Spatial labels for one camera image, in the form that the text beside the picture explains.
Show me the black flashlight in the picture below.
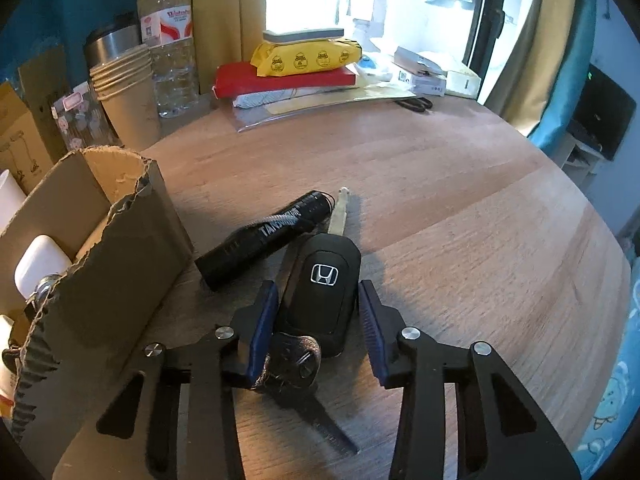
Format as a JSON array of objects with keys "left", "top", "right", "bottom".
[{"left": 194, "top": 190, "right": 335, "bottom": 292}]

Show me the black monitor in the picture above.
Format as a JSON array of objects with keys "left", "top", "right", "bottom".
[{"left": 572, "top": 62, "right": 637, "bottom": 161}]

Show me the yellow wipes packet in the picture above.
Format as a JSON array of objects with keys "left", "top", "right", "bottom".
[{"left": 250, "top": 37, "right": 363, "bottom": 78}]

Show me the cream flat box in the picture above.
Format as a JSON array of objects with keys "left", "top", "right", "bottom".
[{"left": 445, "top": 65, "right": 482, "bottom": 100}]

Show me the red book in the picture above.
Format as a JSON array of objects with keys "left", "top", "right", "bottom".
[{"left": 215, "top": 61, "right": 358, "bottom": 100}]

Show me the metal key ring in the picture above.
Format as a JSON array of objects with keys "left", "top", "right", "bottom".
[{"left": 27, "top": 272, "right": 63, "bottom": 311}]

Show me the grey white flat block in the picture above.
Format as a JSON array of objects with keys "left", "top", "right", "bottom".
[{"left": 262, "top": 26, "right": 346, "bottom": 46}]

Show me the stainless steel mug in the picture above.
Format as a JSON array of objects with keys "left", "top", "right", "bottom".
[{"left": 82, "top": 11, "right": 143, "bottom": 76}]

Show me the black door frame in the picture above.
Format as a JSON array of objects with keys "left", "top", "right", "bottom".
[{"left": 462, "top": 0, "right": 506, "bottom": 68}]

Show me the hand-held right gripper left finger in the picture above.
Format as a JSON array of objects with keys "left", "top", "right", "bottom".
[{"left": 52, "top": 280, "right": 280, "bottom": 480}]

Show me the clear water bottle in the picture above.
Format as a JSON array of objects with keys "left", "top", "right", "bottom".
[{"left": 137, "top": 0, "right": 201, "bottom": 118}]

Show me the white shelf unit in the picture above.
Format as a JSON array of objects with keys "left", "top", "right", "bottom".
[{"left": 560, "top": 135, "right": 603, "bottom": 191}]

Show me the printed brown cardboard box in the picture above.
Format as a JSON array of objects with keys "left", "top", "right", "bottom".
[{"left": 0, "top": 45, "right": 68, "bottom": 196}]

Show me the yellow curtain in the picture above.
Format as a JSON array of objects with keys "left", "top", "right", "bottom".
[
  {"left": 185, "top": 0, "right": 268, "bottom": 96},
  {"left": 475, "top": 0, "right": 576, "bottom": 136}
]

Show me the black car key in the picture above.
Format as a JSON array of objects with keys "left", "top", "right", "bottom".
[{"left": 277, "top": 187, "right": 362, "bottom": 358}]

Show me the clear plastic folder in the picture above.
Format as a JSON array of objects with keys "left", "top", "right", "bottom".
[{"left": 227, "top": 85, "right": 418, "bottom": 133}]

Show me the torn cardboard box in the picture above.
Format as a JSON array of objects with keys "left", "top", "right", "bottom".
[{"left": 0, "top": 145, "right": 195, "bottom": 480}]

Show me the teal curtain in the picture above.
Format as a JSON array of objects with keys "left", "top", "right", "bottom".
[{"left": 527, "top": 0, "right": 640, "bottom": 161}]

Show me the white labelled box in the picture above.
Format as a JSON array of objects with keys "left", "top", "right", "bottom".
[{"left": 392, "top": 46, "right": 448, "bottom": 96}]

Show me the white earbuds case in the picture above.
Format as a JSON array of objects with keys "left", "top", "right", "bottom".
[{"left": 14, "top": 235, "right": 73, "bottom": 297}]

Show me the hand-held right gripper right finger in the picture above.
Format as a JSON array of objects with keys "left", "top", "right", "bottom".
[{"left": 359, "top": 279, "right": 582, "bottom": 480}]

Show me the stack of paper cups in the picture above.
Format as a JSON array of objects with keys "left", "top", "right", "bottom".
[{"left": 89, "top": 44, "right": 162, "bottom": 153}]

